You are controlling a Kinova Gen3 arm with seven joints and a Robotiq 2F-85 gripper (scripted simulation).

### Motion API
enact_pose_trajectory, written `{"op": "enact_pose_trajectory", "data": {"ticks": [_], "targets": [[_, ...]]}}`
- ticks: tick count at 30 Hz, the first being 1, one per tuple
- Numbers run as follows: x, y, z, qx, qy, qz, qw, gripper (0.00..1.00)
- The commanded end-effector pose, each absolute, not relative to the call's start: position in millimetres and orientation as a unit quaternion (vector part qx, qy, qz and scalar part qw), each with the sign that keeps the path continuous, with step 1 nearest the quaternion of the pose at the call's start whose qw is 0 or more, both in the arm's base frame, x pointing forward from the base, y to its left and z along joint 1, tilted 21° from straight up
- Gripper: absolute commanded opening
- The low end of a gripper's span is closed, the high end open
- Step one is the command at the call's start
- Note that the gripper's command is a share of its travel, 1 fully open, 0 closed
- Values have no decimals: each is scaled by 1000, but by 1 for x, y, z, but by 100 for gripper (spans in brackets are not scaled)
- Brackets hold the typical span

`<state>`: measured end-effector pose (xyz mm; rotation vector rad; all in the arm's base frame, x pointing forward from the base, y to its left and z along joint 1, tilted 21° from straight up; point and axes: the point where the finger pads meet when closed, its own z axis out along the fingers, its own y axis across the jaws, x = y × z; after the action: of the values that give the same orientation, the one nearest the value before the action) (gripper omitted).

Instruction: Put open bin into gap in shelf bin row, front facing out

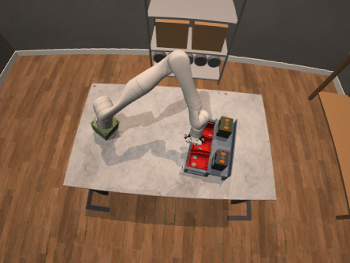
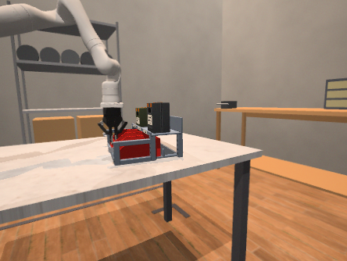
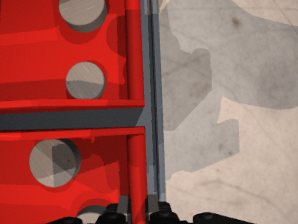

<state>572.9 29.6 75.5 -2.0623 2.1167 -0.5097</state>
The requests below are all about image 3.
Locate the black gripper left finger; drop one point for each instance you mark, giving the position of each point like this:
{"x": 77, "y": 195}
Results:
{"x": 122, "y": 216}

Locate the grey metal shelf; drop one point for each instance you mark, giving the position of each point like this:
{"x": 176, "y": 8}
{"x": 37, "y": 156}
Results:
{"x": 150, "y": 116}

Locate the beige round disc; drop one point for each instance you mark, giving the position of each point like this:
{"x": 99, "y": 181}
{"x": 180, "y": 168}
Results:
{"x": 83, "y": 15}

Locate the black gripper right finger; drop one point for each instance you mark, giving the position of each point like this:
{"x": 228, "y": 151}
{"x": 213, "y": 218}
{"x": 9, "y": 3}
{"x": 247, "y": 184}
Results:
{"x": 154, "y": 216}

